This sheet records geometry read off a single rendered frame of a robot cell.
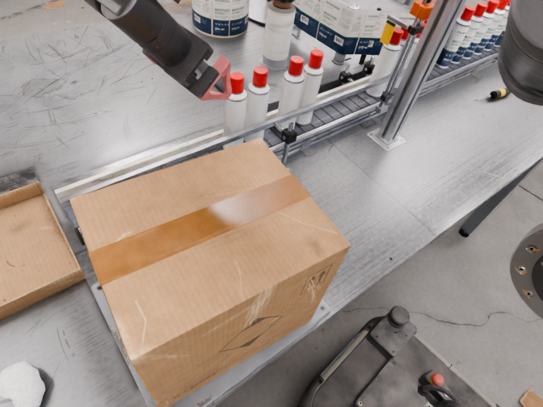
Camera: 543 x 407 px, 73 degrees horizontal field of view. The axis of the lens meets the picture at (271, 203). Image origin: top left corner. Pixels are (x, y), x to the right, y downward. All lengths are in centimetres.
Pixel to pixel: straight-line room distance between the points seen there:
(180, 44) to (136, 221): 24
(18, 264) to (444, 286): 173
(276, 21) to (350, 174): 50
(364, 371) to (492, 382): 68
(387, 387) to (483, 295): 88
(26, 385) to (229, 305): 40
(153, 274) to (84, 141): 67
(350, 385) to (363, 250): 62
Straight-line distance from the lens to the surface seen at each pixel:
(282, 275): 46
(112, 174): 86
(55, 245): 88
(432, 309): 192
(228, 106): 85
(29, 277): 86
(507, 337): 206
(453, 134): 133
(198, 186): 54
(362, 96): 124
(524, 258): 65
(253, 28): 150
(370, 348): 144
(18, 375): 75
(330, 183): 98
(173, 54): 55
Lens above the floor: 152
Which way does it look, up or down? 50 degrees down
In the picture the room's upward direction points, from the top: 11 degrees clockwise
